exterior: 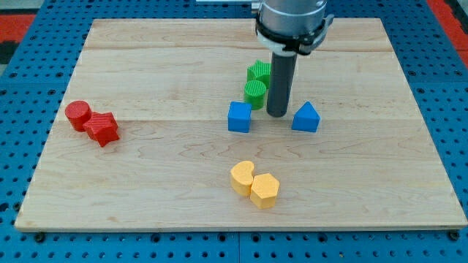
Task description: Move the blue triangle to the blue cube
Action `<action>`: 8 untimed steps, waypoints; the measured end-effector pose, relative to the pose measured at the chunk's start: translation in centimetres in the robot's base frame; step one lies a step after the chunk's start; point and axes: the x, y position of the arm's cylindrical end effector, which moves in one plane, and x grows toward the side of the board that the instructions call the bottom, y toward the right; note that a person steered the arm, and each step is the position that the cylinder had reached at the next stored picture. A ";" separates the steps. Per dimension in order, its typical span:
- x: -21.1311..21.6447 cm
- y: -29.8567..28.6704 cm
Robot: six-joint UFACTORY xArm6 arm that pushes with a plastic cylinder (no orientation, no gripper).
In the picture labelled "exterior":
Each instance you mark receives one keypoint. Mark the blue cube block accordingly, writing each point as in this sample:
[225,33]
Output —
[239,117]

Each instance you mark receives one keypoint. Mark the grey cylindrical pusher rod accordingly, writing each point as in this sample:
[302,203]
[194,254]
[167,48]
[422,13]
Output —
[281,80]

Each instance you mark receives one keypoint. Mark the yellow hexagon block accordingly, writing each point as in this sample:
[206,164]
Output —
[264,191]

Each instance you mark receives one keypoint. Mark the blue triangle block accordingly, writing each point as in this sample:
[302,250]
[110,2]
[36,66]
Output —
[306,119]

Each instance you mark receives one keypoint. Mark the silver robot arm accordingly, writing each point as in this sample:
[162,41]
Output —
[291,17]

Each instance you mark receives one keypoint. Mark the yellow crescent block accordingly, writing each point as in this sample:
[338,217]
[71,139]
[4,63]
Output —
[241,177]

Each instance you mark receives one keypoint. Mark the green star block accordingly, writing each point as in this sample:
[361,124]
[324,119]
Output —
[260,71]

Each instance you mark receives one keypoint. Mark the red star block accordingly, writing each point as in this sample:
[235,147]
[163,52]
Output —
[102,127]

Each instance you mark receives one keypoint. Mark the red cylinder block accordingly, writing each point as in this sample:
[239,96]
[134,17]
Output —
[78,112]

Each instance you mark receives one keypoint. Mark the green cylinder block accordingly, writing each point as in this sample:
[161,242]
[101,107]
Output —
[254,94]

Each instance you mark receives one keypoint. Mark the wooden board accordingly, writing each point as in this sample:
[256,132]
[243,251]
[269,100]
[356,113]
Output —
[371,165]

